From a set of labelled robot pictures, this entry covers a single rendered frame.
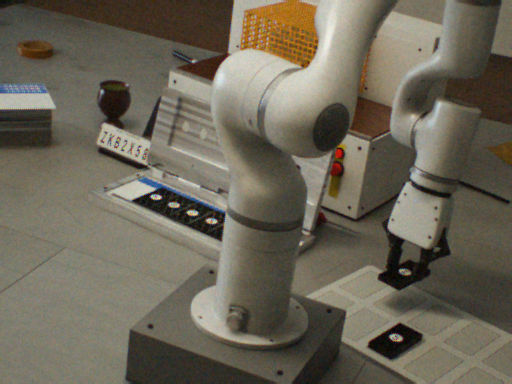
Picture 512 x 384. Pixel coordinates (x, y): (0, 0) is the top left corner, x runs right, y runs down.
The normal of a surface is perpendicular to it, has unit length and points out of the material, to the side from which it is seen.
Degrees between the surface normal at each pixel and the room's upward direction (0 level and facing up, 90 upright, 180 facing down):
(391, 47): 90
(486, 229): 0
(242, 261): 89
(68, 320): 0
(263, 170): 27
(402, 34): 90
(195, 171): 77
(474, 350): 0
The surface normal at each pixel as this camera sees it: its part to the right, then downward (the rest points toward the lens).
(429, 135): -0.77, -0.05
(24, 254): 0.12, -0.90
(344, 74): 0.73, -0.15
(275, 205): 0.20, 0.26
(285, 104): -0.53, -0.22
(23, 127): 0.35, 0.43
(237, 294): -0.41, 0.31
